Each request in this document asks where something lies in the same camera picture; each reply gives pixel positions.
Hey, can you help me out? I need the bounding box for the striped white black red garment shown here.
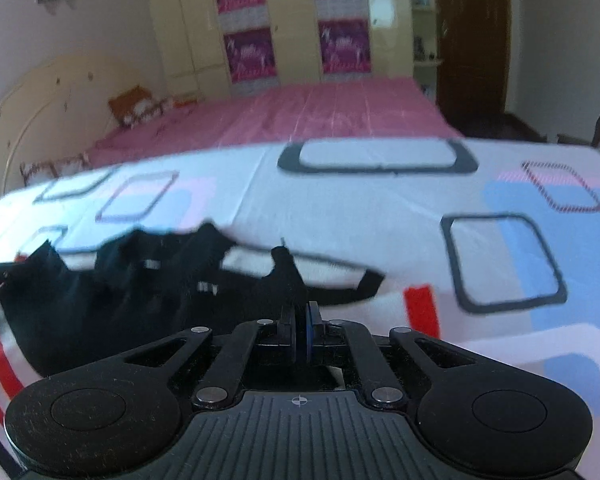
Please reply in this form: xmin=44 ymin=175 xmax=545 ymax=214
xmin=0 ymin=221 xmax=441 ymax=480

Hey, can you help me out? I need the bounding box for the patterned white blue bedsheet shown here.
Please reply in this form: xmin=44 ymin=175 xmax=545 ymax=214
xmin=0 ymin=139 xmax=600 ymax=479

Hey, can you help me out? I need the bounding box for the pink bed cover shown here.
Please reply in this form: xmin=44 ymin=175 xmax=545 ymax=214
xmin=86 ymin=78 xmax=460 ymax=168

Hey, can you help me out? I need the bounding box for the orange patterned pillow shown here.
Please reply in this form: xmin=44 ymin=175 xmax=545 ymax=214
xmin=108 ymin=86 xmax=174 ymax=129

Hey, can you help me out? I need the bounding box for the brown floral pillow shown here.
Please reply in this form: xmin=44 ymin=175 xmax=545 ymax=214
xmin=20 ymin=153 xmax=92 ymax=186

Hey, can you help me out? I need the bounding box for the cream bed headboard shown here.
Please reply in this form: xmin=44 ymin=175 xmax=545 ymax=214
xmin=0 ymin=52 xmax=145 ymax=197

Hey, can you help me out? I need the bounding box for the cream wardrobe with purple panels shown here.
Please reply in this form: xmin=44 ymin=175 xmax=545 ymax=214
xmin=149 ymin=0 xmax=414 ymax=100

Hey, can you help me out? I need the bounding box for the dark wooden door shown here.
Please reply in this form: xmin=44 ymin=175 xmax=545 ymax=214
xmin=437 ymin=0 xmax=510 ymax=132

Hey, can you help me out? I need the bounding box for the cream corner shelf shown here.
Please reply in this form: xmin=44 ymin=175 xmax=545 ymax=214
xmin=411 ymin=0 xmax=443 ymax=103

